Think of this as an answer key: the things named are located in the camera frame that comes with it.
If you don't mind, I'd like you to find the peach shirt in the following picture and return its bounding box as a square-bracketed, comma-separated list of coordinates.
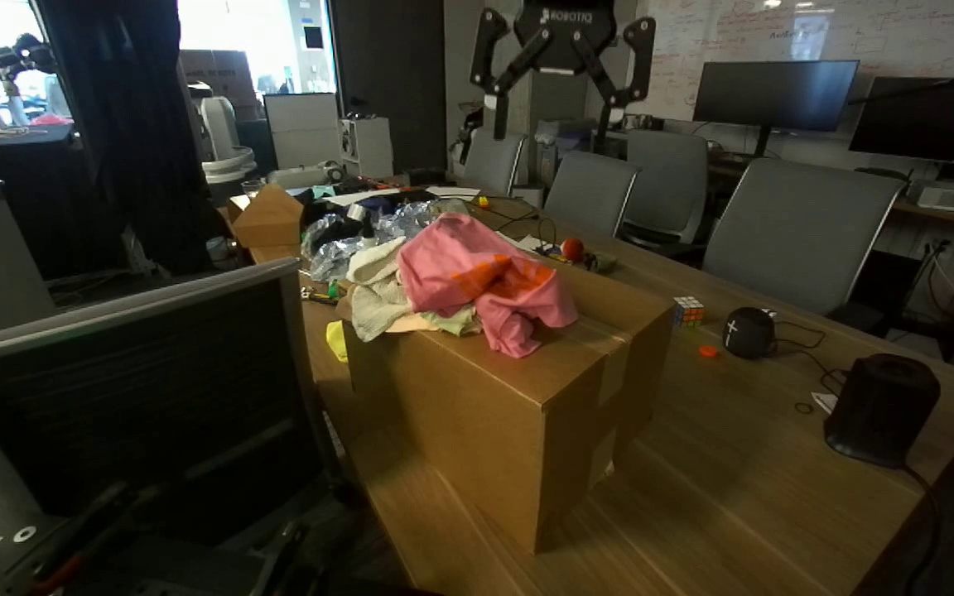
[385, 311, 448, 335]

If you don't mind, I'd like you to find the black cylindrical speaker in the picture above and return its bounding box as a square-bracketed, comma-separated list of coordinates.
[823, 354, 941, 465]

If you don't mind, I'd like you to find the grey office chair near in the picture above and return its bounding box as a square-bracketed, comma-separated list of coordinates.
[703, 160, 902, 314]

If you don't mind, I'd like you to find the large cardboard box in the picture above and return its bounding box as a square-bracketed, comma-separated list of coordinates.
[348, 266, 673, 552]

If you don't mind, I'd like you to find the clear plastic bags pile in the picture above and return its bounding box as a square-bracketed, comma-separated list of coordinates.
[301, 198, 439, 282]

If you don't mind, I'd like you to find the dark office chair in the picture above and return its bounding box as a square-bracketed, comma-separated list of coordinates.
[0, 262, 331, 581]

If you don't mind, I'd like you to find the light green shirt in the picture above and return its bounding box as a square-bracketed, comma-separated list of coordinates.
[345, 242, 475, 339]

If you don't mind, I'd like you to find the grey office chair middle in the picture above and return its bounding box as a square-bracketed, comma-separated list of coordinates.
[618, 133, 708, 243]

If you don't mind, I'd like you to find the grey office chair far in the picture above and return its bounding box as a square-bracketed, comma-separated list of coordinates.
[543, 153, 637, 239]

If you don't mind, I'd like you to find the black monitor left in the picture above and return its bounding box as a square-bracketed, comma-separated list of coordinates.
[696, 58, 858, 133]

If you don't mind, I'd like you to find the pink shirt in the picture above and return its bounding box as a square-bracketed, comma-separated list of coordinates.
[396, 214, 580, 358]

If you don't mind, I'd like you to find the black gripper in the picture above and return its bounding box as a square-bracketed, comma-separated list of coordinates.
[470, 0, 655, 110]

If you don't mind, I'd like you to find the small open cardboard box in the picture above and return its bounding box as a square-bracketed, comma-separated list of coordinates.
[220, 184, 304, 262]

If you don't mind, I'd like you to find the red ball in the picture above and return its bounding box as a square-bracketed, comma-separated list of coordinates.
[560, 239, 587, 266]

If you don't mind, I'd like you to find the black monitor right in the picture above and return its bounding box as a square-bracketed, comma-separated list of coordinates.
[850, 75, 954, 163]

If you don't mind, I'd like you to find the grey office chair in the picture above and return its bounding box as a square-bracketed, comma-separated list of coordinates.
[543, 153, 637, 239]
[618, 133, 708, 243]
[703, 160, 902, 314]

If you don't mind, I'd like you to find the black monitor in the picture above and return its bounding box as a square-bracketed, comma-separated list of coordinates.
[850, 75, 954, 163]
[696, 58, 858, 133]

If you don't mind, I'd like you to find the orange small cap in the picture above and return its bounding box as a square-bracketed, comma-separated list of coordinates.
[700, 343, 722, 362]

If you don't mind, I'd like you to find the yellow cloth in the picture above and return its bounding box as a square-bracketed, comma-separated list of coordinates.
[323, 322, 348, 365]

